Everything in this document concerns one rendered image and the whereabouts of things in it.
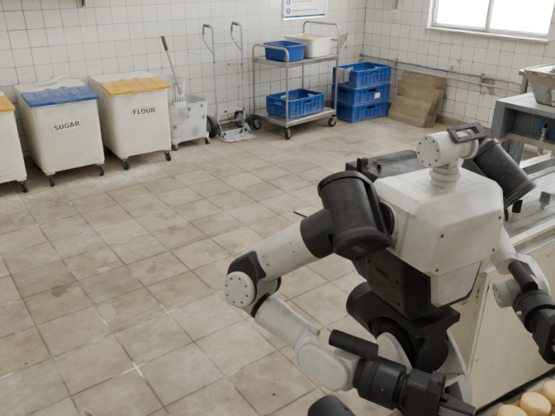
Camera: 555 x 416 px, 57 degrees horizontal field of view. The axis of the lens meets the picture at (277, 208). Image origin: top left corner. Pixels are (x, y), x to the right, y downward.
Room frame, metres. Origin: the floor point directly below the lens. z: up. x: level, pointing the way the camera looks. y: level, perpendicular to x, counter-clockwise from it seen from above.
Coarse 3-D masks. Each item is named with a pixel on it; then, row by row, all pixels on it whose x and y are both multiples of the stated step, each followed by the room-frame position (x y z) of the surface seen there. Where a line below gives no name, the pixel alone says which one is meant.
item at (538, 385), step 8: (552, 368) 0.80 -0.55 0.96; (536, 376) 0.77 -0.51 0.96; (544, 376) 0.79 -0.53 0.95; (552, 376) 0.79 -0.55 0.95; (528, 384) 0.76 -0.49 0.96; (536, 384) 0.77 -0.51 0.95; (512, 392) 0.74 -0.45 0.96; (520, 392) 0.75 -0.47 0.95; (496, 400) 0.72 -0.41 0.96; (504, 400) 0.73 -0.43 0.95; (512, 400) 0.73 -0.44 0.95; (480, 408) 0.70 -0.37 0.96; (488, 408) 0.71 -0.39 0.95; (496, 408) 0.71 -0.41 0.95
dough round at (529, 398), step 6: (522, 396) 0.72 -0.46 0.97; (528, 396) 0.71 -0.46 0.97; (534, 396) 0.71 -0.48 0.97; (540, 396) 0.71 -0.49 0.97; (522, 402) 0.70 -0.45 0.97; (528, 402) 0.70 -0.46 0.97; (534, 402) 0.70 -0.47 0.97; (540, 402) 0.70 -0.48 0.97; (546, 402) 0.70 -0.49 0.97; (522, 408) 0.70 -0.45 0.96; (528, 408) 0.69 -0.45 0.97; (534, 408) 0.69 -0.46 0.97; (540, 408) 0.69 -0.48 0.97; (546, 408) 0.69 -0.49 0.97; (528, 414) 0.69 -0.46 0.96; (534, 414) 0.68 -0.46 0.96; (540, 414) 0.68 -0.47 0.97; (546, 414) 0.68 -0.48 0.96
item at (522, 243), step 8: (544, 224) 1.56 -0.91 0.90; (552, 224) 1.56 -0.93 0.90; (528, 232) 1.50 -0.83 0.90; (536, 232) 1.50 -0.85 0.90; (544, 232) 1.52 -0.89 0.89; (552, 232) 1.55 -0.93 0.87; (512, 240) 1.44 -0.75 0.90; (520, 240) 1.44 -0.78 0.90; (528, 240) 1.47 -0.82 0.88; (536, 240) 1.50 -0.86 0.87; (544, 240) 1.53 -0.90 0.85; (520, 248) 1.45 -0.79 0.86; (528, 248) 1.48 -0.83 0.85; (488, 264) 1.36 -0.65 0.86; (480, 272) 1.34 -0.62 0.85
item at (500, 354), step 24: (528, 216) 1.74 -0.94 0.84; (552, 216) 1.74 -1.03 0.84; (552, 240) 1.55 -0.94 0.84; (552, 264) 1.56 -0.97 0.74; (480, 288) 1.36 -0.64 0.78; (552, 288) 1.59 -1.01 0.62; (480, 312) 1.35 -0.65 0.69; (504, 312) 1.42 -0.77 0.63; (456, 336) 1.40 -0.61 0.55; (480, 336) 1.36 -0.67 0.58; (504, 336) 1.44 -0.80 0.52; (528, 336) 1.54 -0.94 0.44; (480, 360) 1.38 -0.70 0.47; (504, 360) 1.47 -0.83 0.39; (528, 360) 1.57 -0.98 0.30; (480, 384) 1.40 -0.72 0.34; (504, 384) 1.49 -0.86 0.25
